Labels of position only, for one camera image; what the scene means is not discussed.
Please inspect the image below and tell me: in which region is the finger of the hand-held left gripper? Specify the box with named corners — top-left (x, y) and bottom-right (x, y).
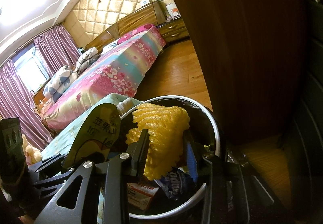
top-left (32, 166), bottom-right (77, 194)
top-left (27, 153), bottom-right (67, 173)

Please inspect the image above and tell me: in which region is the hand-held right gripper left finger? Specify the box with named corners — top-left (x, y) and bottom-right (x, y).
top-left (31, 129), bottom-right (150, 224)

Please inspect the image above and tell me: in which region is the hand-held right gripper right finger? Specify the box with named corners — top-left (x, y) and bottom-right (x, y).
top-left (182, 133), bottom-right (276, 224)

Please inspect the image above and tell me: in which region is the blue snack wrapper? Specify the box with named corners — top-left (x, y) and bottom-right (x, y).
top-left (154, 167), bottom-right (195, 199)

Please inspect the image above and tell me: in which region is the yellow foam fruit net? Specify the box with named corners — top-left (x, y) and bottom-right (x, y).
top-left (125, 103), bottom-right (190, 181)

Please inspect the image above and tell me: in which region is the red and white carton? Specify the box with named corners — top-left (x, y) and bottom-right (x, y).
top-left (127, 182), bottom-right (160, 210)

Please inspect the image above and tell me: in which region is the yellow green juice pouch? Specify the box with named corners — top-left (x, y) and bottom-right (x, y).
top-left (62, 98), bottom-right (138, 171)

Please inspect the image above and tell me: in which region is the cream teddy bear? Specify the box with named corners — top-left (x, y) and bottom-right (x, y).
top-left (21, 134), bottom-right (43, 164)

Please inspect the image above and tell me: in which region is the pink curtain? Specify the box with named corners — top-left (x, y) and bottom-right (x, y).
top-left (0, 59), bottom-right (53, 144)
top-left (34, 25), bottom-right (80, 76)

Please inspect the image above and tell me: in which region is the heart print folded quilt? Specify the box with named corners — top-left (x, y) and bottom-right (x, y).
top-left (43, 65), bottom-right (79, 101)

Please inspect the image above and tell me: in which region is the window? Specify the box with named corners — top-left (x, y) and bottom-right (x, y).
top-left (14, 46), bottom-right (49, 86)

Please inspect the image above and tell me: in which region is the bed with pink floral sheet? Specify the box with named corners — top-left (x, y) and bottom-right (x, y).
top-left (44, 26), bottom-right (167, 134)

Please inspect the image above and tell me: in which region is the striped folded quilt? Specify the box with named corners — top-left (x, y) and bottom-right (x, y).
top-left (76, 48), bottom-right (99, 73)

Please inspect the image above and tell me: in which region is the white pillow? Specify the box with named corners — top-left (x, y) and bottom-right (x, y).
top-left (101, 40), bottom-right (119, 53)

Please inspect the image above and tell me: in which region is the pink floral pillow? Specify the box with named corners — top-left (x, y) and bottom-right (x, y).
top-left (117, 25), bottom-right (154, 44)

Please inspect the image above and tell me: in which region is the dark wooden door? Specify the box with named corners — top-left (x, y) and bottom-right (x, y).
top-left (151, 0), bottom-right (313, 146)

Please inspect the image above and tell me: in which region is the wooden nightstand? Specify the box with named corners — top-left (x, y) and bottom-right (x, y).
top-left (159, 19), bottom-right (190, 43)

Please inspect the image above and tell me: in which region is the wooden headboard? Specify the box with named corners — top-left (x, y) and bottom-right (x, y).
top-left (84, 1), bottom-right (167, 50)

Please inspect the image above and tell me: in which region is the white box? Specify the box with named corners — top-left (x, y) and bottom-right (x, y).
top-left (165, 3), bottom-right (181, 19)

